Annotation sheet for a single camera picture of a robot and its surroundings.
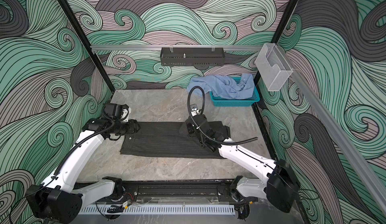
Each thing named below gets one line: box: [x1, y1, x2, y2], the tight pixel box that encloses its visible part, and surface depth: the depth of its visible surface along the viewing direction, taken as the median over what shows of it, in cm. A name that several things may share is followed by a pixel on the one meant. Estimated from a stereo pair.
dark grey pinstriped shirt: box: [120, 121, 231, 160], surface depth 91 cm
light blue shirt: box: [186, 73, 255, 100], surface depth 113 cm
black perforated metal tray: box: [159, 47, 226, 67], surface depth 97 cm
